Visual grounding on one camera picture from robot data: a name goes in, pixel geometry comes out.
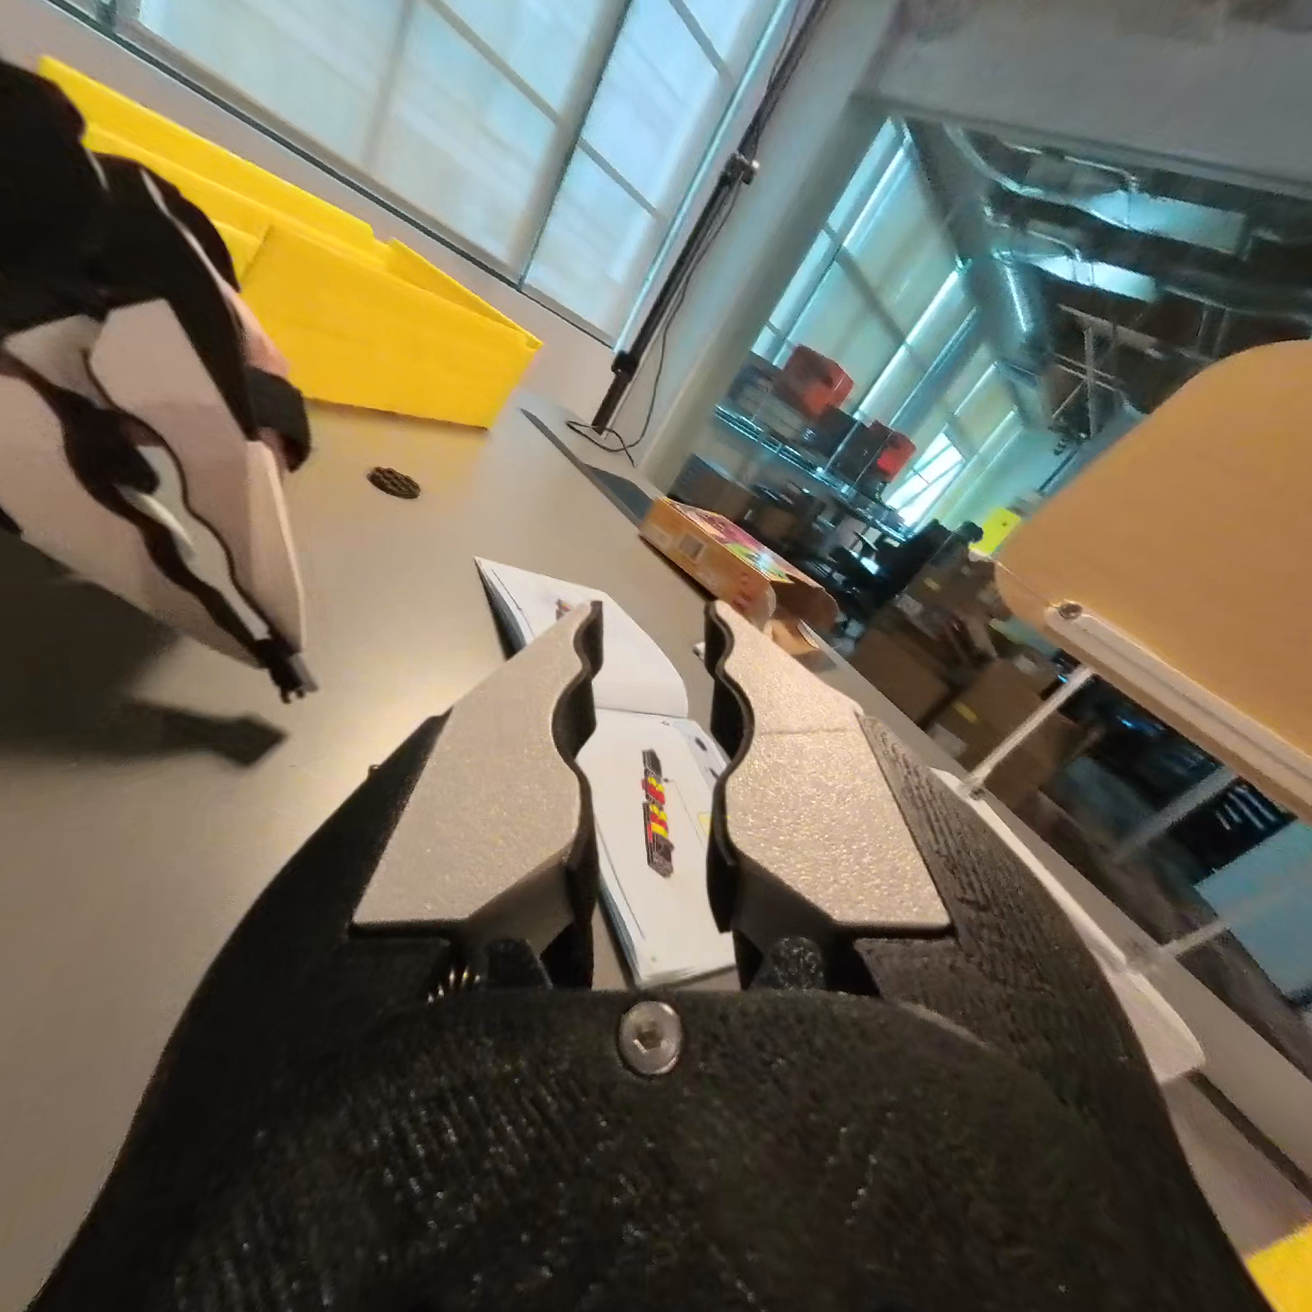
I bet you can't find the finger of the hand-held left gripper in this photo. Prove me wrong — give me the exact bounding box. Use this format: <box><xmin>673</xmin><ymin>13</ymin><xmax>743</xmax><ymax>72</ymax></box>
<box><xmin>87</xmin><ymin>296</ymin><xmax>315</xmax><ymax>707</ymax></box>
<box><xmin>0</xmin><ymin>354</ymin><xmax>259</xmax><ymax>671</ymax></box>

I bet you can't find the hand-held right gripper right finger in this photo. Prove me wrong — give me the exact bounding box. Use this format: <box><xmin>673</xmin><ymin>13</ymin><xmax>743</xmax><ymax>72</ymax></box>
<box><xmin>704</xmin><ymin>602</ymin><xmax>954</xmax><ymax>991</ymax></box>

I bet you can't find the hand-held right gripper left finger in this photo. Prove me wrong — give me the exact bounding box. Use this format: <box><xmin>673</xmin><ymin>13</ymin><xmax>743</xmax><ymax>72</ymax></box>
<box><xmin>346</xmin><ymin>602</ymin><xmax>606</xmax><ymax>991</ymax></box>

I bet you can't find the open lego instruction booklet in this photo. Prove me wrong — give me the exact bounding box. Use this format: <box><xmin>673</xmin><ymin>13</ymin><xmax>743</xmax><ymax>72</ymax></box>
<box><xmin>475</xmin><ymin>557</ymin><xmax>739</xmax><ymax>986</ymax></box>

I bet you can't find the orange lego box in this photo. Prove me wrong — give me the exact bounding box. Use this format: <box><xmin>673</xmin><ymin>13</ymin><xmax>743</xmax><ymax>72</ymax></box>
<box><xmin>640</xmin><ymin>497</ymin><xmax>842</xmax><ymax>632</ymax></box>

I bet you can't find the person's left hand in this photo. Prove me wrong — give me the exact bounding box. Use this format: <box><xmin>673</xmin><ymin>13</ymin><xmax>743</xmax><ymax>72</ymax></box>
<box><xmin>236</xmin><ymin>285</ymin><xmax>297</xmax><ymax>394</ymax></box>

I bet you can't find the pile of cardboard boxes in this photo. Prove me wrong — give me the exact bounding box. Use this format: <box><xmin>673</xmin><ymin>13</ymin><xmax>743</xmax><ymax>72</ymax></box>
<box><xmin>856</xmin><ymin>574</ymin><xmax>1088</xmax><ymax>786</ymax></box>

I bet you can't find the large frosted window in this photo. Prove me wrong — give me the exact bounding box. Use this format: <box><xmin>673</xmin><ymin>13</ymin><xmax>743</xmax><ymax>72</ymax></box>
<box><xmin>753</xmin><ymin>118</ymin><xmax>1026</xmax><ymax>515</ymax></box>
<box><xmin>61</xmin><ymin>0</ymin><xmax>810</xmax><ymax>346</ymax></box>

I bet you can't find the metal storage shelf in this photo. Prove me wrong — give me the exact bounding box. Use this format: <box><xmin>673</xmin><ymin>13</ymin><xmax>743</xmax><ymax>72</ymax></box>
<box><xmin>717</xmin><ymin>344</ymin><xmax>924</xmax><ymax>535</ymax></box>

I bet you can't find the black stand pole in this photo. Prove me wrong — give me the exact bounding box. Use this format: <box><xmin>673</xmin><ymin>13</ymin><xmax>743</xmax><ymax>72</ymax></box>
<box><xmin>592</xmin><ymin>0</ymin><xmax>826</xmax><ymax>433</ymax></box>

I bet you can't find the black cable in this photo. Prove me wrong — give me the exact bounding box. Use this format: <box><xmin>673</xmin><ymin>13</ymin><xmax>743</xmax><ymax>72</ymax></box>
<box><xmin>567</xmin><ymin>308</ymin><xmax>667</xmax><ymax>458</ymax></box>

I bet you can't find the silver ventilation duct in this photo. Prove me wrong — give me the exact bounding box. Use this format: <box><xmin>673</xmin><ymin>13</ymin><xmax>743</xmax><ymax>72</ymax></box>
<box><xmin>973</xmin><ymin>246</ymin><xmax>1046</xmax><ymax>411</ymax></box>

